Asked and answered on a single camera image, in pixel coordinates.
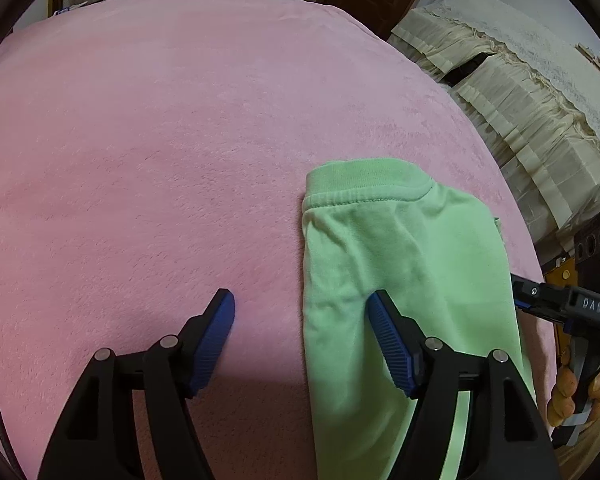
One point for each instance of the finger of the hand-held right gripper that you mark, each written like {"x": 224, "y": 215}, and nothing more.
{"x": 535, "y": 295}

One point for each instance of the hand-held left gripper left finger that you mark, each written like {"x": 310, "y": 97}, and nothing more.
{"x": 215, "y": 335}

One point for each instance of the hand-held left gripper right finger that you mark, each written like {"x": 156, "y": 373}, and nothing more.
{"x": 390, "y": 345}

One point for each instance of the light green t-shirt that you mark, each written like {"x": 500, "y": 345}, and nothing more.
{"x": 430, "y": 240}

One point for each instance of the person's right hand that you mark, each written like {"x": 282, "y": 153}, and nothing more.
{"x": 562, "y": 395}

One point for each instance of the cream pleated furniture cover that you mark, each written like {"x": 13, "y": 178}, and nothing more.
{"x": 530, "y": 125}

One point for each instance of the pink fleece blanket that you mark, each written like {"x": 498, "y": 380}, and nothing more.
{"x": 155, "y": 160}

